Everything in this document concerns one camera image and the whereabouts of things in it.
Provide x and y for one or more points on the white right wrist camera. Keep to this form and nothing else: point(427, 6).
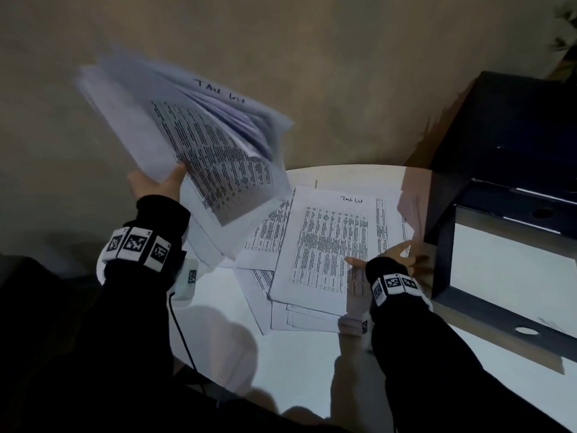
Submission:
point(366, 324)

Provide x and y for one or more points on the right wrist marker band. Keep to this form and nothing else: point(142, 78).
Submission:
point(396, 286)

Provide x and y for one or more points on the person's right thumb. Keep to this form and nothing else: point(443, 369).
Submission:
point(357, 262)

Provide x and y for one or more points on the person's right forearm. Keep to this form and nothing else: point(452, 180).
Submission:
point(423, 356)

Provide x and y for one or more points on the wrist marker band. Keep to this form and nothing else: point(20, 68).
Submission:
point(136, 243)
point(396, 286)

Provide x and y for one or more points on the person's right hand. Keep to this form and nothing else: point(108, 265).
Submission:
point(396, 253)

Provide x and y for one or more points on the person's left forearm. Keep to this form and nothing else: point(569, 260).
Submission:
point(135, 302)

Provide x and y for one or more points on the person's left hand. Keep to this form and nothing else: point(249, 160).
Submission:
point(153, 187)

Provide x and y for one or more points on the pile of printed sheets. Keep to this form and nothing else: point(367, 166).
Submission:
point(315, 247)

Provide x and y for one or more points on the person's black clothing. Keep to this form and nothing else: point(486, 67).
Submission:
point(54, 356)

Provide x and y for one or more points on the stack of printed papers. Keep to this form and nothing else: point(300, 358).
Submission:
point(212, 144)

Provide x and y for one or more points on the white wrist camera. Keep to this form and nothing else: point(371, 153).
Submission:
point(185, 284)
point(366, 324)

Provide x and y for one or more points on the person's left thumb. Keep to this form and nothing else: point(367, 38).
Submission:
point(175, 176)

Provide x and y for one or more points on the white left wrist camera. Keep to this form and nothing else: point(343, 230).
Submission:
point(185, 284)

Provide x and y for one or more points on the left wrist marker band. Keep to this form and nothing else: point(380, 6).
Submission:
point(136, 243)

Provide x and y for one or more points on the black document tray organiser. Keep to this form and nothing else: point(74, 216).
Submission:
point(509, 175)

